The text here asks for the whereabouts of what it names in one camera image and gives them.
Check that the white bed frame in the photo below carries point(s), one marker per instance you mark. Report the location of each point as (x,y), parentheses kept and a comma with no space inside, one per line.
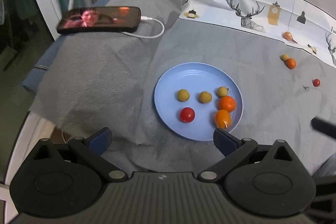
(23,140)

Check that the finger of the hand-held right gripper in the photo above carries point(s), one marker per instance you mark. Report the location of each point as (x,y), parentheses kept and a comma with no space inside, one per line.
(324,127)

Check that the blue plastic plate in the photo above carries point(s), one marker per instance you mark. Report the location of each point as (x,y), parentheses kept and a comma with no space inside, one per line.
(168,87)

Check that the glass sliding door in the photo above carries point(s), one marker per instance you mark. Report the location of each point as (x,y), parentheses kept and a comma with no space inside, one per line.
(15,3)

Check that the yellow-green cherry tomato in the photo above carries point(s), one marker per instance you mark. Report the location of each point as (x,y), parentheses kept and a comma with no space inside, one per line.
(284,57)
(205,97)
(222,91)
(183,95)

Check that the small orange kumquat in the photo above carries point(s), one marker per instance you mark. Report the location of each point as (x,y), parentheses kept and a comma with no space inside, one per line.
(227,103)
(223,119)
(290,63)

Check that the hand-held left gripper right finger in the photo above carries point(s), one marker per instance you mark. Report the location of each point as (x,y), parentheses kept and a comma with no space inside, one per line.
(225,141)

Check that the blue mattress sheet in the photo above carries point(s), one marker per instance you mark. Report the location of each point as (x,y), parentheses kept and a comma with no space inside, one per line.
(34,77)

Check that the black smartphone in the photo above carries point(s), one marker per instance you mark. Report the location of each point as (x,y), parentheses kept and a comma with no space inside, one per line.
(99,18)

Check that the grey blanket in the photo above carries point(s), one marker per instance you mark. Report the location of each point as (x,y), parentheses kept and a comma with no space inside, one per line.
(105,77)

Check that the red cherry tomato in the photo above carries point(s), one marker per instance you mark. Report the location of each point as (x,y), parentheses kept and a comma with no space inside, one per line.
(316,82)
(187,114)

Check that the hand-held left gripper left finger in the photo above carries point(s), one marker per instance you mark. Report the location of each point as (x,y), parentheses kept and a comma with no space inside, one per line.
(101,140)

